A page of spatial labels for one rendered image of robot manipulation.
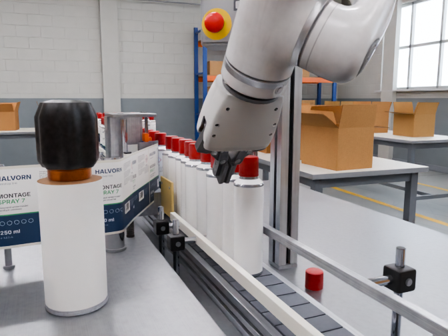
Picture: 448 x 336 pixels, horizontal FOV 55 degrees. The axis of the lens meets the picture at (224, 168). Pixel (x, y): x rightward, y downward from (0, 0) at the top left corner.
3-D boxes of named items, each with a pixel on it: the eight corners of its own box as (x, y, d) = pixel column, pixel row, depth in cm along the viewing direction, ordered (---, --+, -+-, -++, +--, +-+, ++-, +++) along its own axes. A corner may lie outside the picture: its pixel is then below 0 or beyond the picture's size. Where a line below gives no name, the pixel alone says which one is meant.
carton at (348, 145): (282, 163, 276) (283, 103, 270) (345, 158, 297) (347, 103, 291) (323, 173, 238) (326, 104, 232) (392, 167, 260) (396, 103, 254)
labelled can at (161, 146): (151, 201, 128) (149, 132, 125) (168, 200, 130) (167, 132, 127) (155, 205, 124) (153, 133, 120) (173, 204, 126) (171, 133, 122)
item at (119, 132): (107, 207, 121) (103, 114, 117) (152, 202, 126) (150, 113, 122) (115, 219, 109) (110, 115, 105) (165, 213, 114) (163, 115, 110)
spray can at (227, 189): (216, 261, 81) (215, 152, 78) (237, 255, 85) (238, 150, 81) (234, 269, 77) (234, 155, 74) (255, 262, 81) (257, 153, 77)
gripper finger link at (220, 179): (227, 137, 63) (217, 169, 67) (207, 138, 62) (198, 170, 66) (234, 153, 61) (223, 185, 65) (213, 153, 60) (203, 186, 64)
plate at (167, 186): (161, 209, 113) (160, 175, 112) (163, 209, 113) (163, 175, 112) (171, 219, 104) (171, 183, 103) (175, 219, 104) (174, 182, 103)
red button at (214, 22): (207, 14, 85) (203, 11, 82) (226, 13, 84) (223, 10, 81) (207, 34, 86) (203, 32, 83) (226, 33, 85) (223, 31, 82)
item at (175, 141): (166, 215, 113) (165, 137, 110) (185, 213, 115) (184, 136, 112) (172, 221, 108) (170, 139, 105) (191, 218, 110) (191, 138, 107)
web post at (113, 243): (102, 247, 89) (97, 156, 86) (125, 244, 91) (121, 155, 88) (105, 254, 85) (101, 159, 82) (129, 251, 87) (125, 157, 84)
